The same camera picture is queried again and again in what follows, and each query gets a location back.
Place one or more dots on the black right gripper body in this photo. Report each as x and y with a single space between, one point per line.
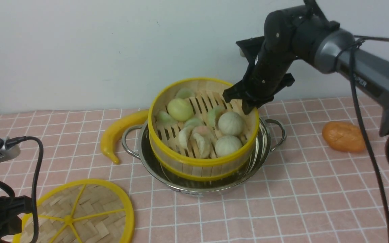
273 59

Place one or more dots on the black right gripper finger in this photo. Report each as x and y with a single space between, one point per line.
248 105
235 92

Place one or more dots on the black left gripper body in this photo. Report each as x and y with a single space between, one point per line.
10 208

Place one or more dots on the yellow rimmed bamboo steamer basket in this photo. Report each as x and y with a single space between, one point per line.
185 163

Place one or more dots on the yellow bamboo steamer lid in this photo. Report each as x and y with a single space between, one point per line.
86 211

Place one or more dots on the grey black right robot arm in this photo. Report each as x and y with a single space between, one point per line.
303 32

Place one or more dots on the stainless steel pot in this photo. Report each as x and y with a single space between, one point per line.
262 150

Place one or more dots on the white round bun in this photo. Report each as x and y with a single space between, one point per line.
231 123
227 145

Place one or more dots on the pale green dumpling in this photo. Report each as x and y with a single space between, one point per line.
185 93
194 122
213 116
165 119

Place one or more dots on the pinkish white dumpling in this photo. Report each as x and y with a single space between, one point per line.
203 135

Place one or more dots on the yellow round bun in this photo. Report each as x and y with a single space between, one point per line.
180 109

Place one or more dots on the yellow chili pepper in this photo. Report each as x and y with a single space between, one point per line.
114 133

